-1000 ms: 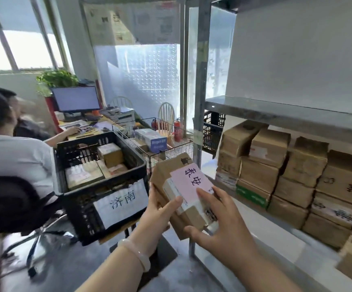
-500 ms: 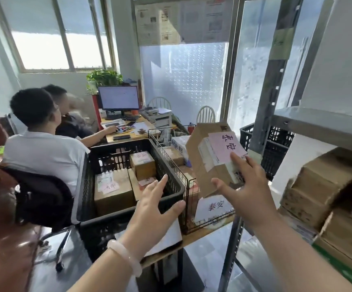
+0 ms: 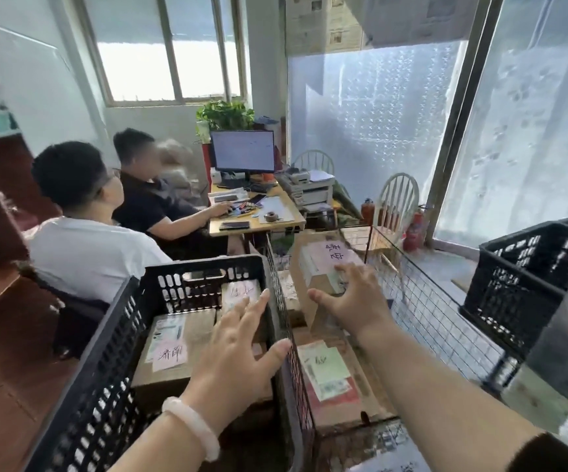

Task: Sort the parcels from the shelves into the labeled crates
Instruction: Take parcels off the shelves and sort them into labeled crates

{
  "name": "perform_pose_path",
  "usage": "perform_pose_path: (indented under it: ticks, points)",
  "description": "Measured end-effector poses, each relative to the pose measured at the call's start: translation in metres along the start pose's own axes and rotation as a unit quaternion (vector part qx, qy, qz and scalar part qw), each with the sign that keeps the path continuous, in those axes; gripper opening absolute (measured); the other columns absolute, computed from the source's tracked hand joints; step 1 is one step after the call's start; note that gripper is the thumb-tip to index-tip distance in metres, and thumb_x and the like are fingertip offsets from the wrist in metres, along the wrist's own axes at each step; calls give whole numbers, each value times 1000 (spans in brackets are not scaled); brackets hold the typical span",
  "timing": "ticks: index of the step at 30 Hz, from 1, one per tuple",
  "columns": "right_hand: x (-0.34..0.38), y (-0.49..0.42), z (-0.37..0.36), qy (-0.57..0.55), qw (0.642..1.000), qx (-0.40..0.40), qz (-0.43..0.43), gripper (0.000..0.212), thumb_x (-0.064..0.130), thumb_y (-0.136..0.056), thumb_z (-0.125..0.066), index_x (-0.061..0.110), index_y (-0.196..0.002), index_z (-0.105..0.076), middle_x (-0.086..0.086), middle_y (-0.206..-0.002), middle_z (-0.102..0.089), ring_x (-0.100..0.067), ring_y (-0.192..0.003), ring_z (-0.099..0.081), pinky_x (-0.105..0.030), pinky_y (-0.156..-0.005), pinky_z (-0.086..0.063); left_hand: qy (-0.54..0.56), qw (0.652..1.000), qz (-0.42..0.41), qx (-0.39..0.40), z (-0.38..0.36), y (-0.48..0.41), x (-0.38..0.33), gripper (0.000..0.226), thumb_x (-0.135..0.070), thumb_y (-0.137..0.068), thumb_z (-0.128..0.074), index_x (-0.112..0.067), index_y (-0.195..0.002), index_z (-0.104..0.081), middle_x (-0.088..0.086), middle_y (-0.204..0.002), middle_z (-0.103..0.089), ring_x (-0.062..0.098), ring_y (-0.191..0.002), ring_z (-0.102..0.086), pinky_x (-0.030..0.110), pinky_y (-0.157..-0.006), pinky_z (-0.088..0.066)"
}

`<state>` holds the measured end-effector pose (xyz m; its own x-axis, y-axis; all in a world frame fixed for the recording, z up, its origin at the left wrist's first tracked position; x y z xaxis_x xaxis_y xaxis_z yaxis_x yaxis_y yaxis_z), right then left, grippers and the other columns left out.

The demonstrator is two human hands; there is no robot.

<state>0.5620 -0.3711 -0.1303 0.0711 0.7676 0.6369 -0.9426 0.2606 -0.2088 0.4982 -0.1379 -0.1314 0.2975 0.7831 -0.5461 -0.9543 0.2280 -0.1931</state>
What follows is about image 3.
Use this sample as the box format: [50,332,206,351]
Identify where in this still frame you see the white jade bracelet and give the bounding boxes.
[161,396,221,463]

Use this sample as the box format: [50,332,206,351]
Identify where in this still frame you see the person's left forearm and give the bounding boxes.
[109,412,216,472]

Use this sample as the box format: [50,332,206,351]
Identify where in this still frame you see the red cabinet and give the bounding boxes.
[200,142,214,185]

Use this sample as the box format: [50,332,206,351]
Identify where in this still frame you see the brown cardboard box green label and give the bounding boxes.
[293,338,395,436]

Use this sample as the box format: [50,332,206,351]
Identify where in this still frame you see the tall cardboard box pink label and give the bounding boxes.
[289,230,366,336]

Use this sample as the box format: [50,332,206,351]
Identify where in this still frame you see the white printer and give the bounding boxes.
[276,167,336,212]

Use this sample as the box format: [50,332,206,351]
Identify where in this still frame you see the black-printed brown cardboard box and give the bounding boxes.
[279,272,307,328]

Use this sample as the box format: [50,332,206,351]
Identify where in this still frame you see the person's right forearm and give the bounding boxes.
[357,314,550,472]

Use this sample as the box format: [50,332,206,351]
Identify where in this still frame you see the pasted newspaper sheets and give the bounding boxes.
[283,0,481,57]

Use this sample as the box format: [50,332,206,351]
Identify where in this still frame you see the computer monitor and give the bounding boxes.
[209,129,276,182]

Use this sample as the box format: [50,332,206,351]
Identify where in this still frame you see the frosted glass partition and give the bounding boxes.
[286,0,568,251]

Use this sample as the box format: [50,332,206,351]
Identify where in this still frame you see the white wooden chair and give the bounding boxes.
[291,149,336,175]
[340,172,420,261]

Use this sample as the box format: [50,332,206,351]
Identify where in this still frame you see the green potted plant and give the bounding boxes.
[195,99,256,143]

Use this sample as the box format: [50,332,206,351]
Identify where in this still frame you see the person's right hand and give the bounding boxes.
[307,262,395,340]

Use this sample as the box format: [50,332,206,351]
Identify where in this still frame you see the black wire basket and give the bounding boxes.
[262,226,521,472]

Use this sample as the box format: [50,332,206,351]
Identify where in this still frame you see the wooden office desk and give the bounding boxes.
[207,184,307,237]

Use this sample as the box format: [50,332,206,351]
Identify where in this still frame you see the white paper sheets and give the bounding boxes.
[255,195,296,225]

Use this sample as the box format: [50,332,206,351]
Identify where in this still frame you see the white notebook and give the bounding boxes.
[210,187,251,203]

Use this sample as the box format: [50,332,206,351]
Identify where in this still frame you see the person's left hand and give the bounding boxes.
[179,288,293,436]

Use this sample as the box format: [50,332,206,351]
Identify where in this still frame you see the person's black sleeve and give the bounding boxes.
[500,432,568,472]

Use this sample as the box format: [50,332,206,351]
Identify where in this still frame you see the small cardboard box pink label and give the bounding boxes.
[220,279,268,345]

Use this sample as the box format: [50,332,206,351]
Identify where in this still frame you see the window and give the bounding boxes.
[70,0,251,106]

